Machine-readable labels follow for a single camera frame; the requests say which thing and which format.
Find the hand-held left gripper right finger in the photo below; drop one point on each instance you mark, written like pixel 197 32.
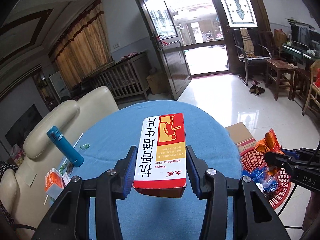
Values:
pixel 193 172

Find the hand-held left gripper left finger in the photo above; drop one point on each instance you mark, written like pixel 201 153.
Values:
pixel 130 172

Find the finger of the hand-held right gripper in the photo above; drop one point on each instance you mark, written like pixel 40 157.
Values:
pixel 277 158
pixel 295 152

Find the orange plastic wrapper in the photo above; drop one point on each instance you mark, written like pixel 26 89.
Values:
pixel 268 142

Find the red plastic mesh basket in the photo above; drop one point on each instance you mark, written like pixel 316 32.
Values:
pixel 250 157

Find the blue plastic bag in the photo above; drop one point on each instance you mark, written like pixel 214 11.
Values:
pixel 255 176

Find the red white medicine box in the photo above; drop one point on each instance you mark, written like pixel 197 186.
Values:
pixel 160 155

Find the person's right forearm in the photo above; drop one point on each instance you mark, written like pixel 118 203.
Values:
pixel 312 210

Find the large cardboard box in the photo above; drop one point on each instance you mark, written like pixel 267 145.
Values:
pixel 240 135

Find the blue tablecloth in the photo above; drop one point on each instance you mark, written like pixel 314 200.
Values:
pixel 112 130

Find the green candy wrapper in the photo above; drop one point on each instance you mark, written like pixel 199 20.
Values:
pixel 85 145
pixel 63 167

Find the dark snack wrapper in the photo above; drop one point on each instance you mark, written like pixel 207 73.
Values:
pixel 70 168

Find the white straw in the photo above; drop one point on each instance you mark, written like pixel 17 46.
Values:
pixel 78 141

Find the white pill card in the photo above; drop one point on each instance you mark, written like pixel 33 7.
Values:
pixel 67 178

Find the teal thermos bottle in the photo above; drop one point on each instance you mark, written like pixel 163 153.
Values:
pixel 66 147

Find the dark slipper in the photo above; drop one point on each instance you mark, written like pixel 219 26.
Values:
pixel 260 90
pixel 253 90

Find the orange white carton box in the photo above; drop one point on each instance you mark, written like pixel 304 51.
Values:
pixel 53 183

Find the wooden stool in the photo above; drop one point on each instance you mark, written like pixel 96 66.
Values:
pixel 301 75
pixel 278 65

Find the pink slipper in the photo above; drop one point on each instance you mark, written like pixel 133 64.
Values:
pixel 256 82

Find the cream leather sofa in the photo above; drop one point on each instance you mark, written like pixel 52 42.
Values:
pixel 95 100

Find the small cardboard box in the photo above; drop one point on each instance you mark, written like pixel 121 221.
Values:
pixel 155 83

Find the wooden slatted crib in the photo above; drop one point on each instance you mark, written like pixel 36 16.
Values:
pixel 122 77

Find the beige paper sheet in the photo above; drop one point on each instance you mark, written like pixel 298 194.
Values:
pixel 30 179

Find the brown glass door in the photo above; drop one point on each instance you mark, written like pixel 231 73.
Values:
pixel 172 67

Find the white appliance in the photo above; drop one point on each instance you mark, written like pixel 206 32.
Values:
pixel 58 85

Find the black television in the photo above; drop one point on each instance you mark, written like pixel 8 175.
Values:
pixel 23 127

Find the pink cloth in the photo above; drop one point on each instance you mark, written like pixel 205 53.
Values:
pixel 128 55

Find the black monitor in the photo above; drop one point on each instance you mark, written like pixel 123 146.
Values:
pixel 299 35

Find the striped towel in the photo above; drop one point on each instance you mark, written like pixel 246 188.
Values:
pixel 247 42

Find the dark display cabinet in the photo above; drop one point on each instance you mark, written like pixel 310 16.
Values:
pixel 42 90

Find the black floral cloth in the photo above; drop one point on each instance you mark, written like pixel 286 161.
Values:
pixel 7 166

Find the tan curtain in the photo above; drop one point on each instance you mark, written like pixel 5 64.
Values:
pixel 80 52

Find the stained glass window panel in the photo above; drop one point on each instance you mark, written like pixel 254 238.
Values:
pixel 237 5

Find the metal frame chair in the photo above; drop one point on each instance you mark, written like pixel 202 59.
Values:
pixel 250 60

